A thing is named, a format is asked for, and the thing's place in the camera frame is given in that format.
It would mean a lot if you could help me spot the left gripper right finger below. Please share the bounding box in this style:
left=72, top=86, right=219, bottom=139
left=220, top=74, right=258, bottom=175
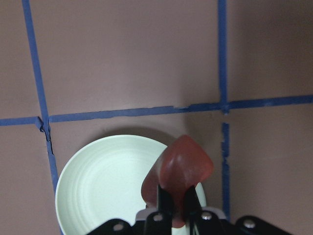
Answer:
left=183, top=186, right=226, bottom=235

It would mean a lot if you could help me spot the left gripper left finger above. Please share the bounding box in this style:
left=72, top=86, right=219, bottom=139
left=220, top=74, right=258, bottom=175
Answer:
left=143, top=185, right=174, bottom=235

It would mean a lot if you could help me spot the dark red bun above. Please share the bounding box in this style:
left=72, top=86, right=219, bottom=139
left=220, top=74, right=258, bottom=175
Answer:
left=141, top=135, right=214, bottom=228

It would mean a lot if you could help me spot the light green plate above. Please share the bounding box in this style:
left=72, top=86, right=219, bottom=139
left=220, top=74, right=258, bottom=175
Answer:
left=55, top=135, right=206, bottom=235

